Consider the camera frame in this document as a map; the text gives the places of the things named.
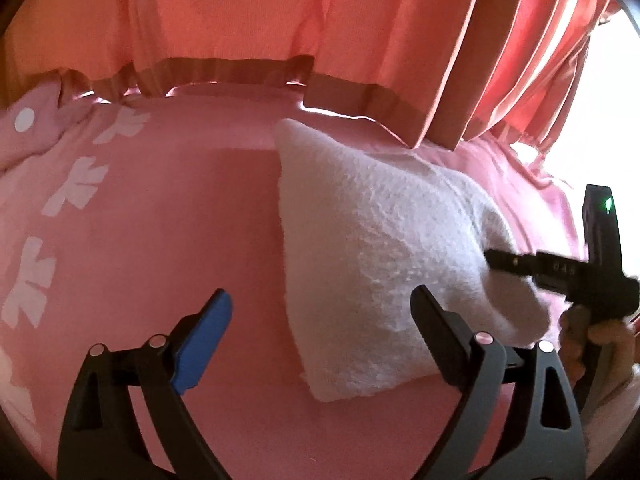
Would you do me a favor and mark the person's right hand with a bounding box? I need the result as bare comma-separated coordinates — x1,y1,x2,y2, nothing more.
556,306,639,391

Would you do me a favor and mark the cream sweater with black hearts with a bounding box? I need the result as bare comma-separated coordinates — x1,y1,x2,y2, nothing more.
274,119,550,402

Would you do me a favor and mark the pink pillow with white dot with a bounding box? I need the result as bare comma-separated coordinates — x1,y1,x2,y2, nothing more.
0,80,63,171

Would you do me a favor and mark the orange-pink curtain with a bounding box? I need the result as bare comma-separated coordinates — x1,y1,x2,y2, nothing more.
1,0,617,151

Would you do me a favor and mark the pink fleece blanket with bows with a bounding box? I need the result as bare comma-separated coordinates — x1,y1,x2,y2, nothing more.
0,81,640,480

